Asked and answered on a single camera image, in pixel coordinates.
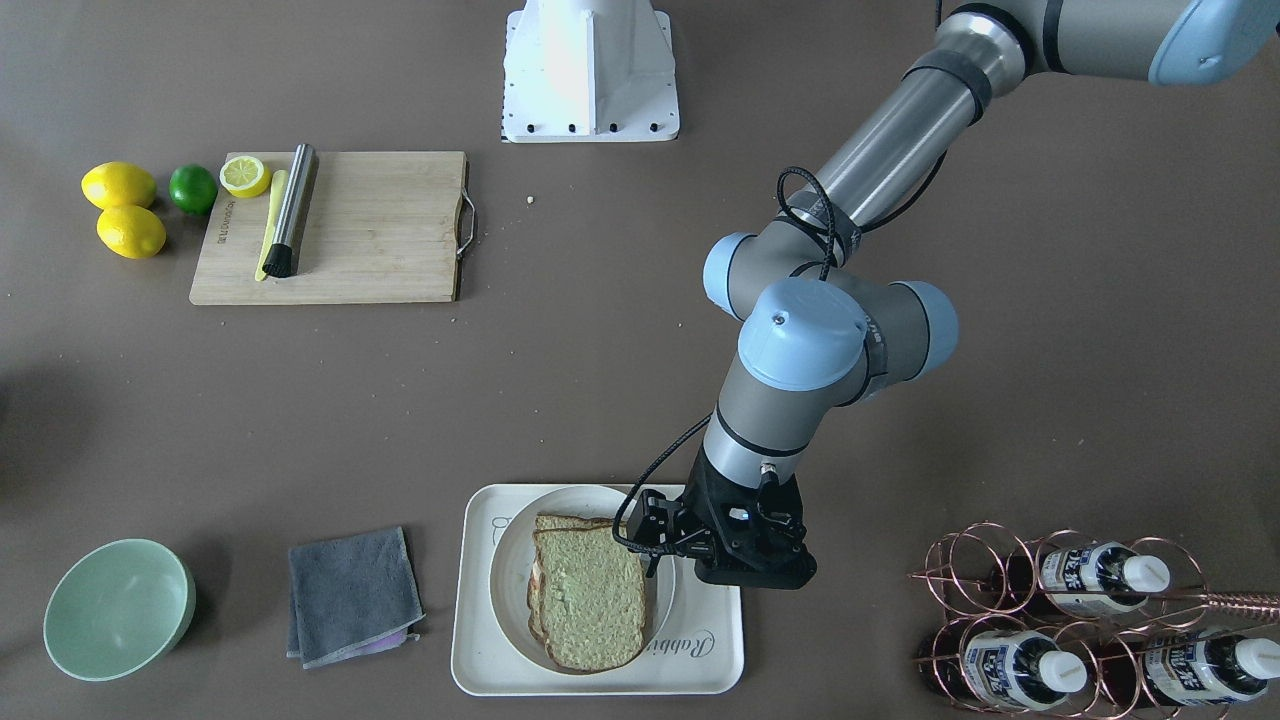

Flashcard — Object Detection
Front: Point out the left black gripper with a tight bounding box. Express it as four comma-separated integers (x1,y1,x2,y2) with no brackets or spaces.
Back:
626,450,817,591

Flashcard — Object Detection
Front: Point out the white round plate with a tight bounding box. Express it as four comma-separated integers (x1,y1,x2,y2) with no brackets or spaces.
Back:
490,486,677,675

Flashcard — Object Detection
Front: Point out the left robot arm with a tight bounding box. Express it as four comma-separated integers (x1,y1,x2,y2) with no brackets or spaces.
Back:
613,1,1279,591

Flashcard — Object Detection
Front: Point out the cream rabbit tray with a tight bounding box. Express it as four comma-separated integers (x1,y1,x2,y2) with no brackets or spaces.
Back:
451,483,745,697

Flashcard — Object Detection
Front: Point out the grey folded cloth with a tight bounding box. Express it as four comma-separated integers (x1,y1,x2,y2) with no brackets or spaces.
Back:
285,527,425,669

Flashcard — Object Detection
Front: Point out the dark tea bottle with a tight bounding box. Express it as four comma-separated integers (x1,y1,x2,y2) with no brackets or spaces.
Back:
1097,626,1279,708
915,623,1091,712
980,541,1172,621

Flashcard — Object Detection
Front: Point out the bamboo cutting board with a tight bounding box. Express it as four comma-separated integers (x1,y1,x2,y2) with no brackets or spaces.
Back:
189,151,468,306

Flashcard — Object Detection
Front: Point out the dark tea bottle front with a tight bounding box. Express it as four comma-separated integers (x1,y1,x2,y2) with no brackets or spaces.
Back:
980,541,1172,621

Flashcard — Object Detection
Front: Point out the steel muddler black tip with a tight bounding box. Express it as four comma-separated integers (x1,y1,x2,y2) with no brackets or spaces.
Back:
260,143,317,278

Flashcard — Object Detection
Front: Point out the yellow knife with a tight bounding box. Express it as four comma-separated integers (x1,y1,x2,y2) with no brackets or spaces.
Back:
253,170,291,282

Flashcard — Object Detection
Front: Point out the mint green bowl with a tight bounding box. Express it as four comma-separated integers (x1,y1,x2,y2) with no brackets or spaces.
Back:
44,538,196,682

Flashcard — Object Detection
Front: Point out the half lemon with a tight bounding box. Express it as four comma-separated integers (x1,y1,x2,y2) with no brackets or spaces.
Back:
218,155,273,199

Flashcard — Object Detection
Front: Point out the dark tea bottle back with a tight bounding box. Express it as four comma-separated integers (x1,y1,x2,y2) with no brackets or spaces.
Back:
1097,626,1279,708

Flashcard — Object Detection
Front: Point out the green lime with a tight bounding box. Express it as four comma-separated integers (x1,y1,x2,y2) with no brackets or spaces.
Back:
168,164,219,217

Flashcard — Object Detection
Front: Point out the whole lemon lower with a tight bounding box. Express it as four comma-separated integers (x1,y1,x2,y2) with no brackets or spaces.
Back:
96,205,166,259

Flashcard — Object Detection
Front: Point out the whole lemon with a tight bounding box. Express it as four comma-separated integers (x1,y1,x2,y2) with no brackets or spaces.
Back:
96,205,166,259
79,161,157,210

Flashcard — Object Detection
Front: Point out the whole lemon upper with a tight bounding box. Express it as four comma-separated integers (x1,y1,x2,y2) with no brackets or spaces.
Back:
79,161,157,210

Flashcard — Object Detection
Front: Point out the copper wire bottle rack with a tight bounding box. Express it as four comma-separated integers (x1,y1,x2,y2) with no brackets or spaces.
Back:
914,521,1277,719

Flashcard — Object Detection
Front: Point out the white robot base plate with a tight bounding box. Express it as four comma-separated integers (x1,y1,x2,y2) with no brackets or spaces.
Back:
500,1,681,143

